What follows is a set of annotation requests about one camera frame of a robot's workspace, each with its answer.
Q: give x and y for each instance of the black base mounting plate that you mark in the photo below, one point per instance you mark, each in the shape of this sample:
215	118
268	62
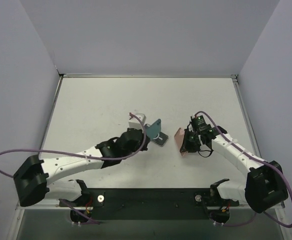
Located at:
147	203

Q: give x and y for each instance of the clear phone case black insert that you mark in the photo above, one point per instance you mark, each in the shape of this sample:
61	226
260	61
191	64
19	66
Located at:
160	139

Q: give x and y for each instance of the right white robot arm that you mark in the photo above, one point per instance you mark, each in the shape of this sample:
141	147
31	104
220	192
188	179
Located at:
264	187

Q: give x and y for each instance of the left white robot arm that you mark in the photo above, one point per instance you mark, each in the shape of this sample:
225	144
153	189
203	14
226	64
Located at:
35	177

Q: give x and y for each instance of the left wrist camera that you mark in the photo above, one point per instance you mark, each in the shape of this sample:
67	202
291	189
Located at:
137	122

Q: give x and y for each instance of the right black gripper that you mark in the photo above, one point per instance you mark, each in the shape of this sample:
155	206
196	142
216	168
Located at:
188	144

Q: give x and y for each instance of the teal phone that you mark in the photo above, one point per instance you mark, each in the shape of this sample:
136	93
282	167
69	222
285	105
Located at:
152	130

